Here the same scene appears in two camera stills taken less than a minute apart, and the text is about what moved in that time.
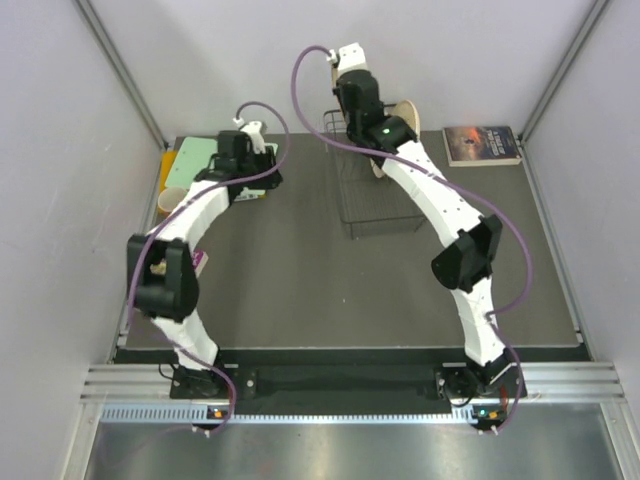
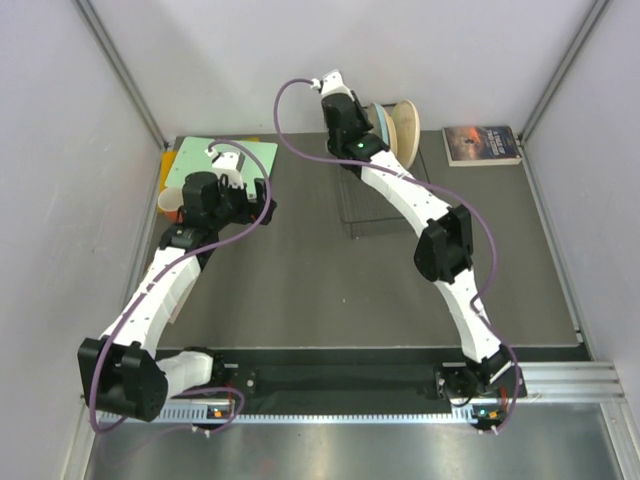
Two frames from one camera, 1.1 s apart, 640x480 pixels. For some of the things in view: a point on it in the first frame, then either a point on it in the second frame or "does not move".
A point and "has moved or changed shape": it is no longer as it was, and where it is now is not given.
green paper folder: [191, 157] does not move
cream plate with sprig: [407, 110] does not move
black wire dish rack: [370, 204] does not move
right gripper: [335, 90] → [365, 126]
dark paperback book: [481, 146] does not move
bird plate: [347, 61] has moved or changed shape
